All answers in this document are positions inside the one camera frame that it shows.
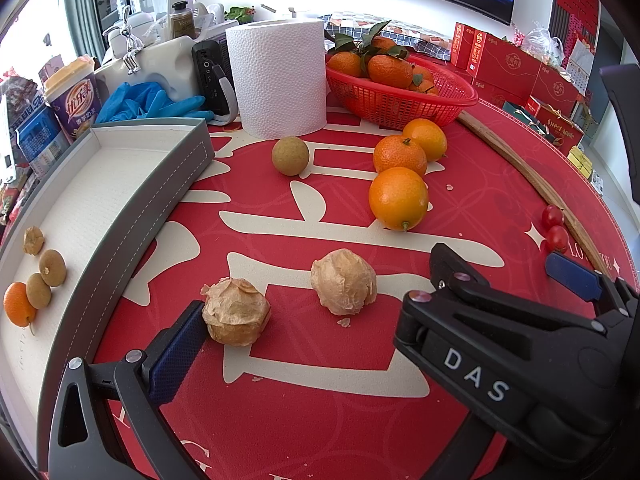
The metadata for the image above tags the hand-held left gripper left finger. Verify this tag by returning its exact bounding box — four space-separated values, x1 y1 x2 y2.
47 300 208 480

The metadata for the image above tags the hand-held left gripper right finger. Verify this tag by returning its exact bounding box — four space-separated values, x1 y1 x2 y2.
440 405 551 480

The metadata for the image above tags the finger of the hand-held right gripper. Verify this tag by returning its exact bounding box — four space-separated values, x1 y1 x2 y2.
429 242 485 295
544 252 640 335

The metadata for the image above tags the grey tray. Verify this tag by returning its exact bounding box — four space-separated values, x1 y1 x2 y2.
0 117 216 471

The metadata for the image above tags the smooth small orange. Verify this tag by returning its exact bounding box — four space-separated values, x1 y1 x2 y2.
402 118 448 162
368 166 430 232

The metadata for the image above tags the yellow box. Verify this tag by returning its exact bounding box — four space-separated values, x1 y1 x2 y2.
567 146 596 178

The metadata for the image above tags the wooden back scratcher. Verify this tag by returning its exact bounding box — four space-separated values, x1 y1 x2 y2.
456 110 617 281

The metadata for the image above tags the bumpy mandarin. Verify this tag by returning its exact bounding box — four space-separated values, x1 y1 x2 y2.
373 134 429 177

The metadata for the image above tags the brown longan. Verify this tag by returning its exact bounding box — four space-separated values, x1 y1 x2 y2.
39 249 67 288
25 272 52 310
271 136 309 177

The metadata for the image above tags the red printed table mat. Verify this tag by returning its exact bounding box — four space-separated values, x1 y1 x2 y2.
85 95 640 480

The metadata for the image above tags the small kumquat with stem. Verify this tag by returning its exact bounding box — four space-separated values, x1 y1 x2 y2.
2 281 38 336

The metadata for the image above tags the red plastic basket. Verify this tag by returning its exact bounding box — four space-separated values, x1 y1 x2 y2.
325 52 478 128

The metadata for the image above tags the green gift bag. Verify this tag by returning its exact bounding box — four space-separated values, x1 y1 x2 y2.
502 101 538 126

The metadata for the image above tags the red gift carton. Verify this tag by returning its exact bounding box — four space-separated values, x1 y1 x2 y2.
467 30 538 78
470 76 531 108
452 22 476 63
530 60 583 103

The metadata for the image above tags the pile of leafy mandarins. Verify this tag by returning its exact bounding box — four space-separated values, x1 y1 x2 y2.
327 20 441 96

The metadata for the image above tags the plaid cloth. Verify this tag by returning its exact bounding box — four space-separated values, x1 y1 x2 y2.
320 10 453 61

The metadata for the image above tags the plastic bag of flowers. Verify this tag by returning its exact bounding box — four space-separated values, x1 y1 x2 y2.
515 22 566 66

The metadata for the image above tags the blue nitrile glove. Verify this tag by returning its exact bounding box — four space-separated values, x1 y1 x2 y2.
94 81 216 123

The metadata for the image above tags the blue white tissue pack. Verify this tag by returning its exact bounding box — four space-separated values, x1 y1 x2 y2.
15 102 71 176

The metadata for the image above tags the white paper towel roll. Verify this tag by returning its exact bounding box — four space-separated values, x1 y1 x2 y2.
225 19 328 139

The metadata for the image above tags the purple milk tea cup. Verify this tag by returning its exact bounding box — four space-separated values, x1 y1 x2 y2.
42 57 103 141

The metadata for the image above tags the black portable speaker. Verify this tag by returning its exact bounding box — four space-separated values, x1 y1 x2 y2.
191 40 236 126

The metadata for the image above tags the white lidded jar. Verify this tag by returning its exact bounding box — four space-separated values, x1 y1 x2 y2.
107 10 157 56

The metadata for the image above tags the lotion bottle with brown cap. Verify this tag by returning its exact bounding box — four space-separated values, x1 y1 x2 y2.
166 0 197 41

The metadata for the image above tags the red box with gold handle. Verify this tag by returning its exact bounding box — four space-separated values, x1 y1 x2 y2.
525 95 586 156

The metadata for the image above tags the wall calendar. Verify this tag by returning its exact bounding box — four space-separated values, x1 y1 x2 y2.
567 40 596 93

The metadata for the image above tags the red wall decoration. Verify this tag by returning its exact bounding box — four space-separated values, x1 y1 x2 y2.
555 0 601 41

